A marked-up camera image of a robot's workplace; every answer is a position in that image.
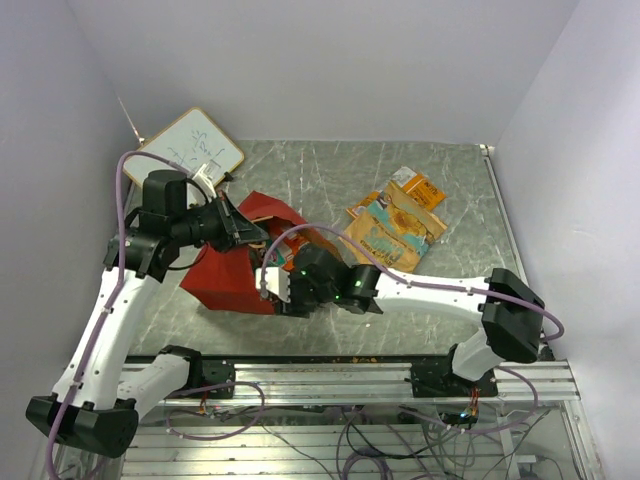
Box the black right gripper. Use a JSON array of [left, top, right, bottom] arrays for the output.
[[273, 272, 337, 318]]

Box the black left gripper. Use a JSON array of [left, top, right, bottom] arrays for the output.
[[172, 190, 269, 253]]

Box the orange cracker snack pack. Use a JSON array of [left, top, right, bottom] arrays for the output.
[[258, 219, 312, 271]]

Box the red paper bag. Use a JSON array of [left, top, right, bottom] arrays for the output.
[[180, 191, 341, 315]]

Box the yellow chip bag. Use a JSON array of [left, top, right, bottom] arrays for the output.
[[344, 181, 447, 273]]

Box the orange chip bag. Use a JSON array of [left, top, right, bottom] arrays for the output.
[[346, 166, 446, 218]]

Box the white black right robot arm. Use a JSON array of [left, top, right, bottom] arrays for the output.
[[288, 245, 544, 396]]

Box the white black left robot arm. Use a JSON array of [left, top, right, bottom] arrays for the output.
[[26, 170, 268, 458]]

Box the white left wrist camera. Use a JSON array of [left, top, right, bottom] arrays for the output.
[[191, 161, 224, 198]]

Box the small whiteboard yellow frame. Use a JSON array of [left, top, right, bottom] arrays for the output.
[[139, 107, 245, 178]]

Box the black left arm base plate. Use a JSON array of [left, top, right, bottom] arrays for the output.
[[163, 355, 236, 400]]

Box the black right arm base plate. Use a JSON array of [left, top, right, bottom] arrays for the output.
[[404, 355, 498, 398]]

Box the aluminium rail frame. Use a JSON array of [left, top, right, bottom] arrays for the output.
[[29, 357, 606, 480]]

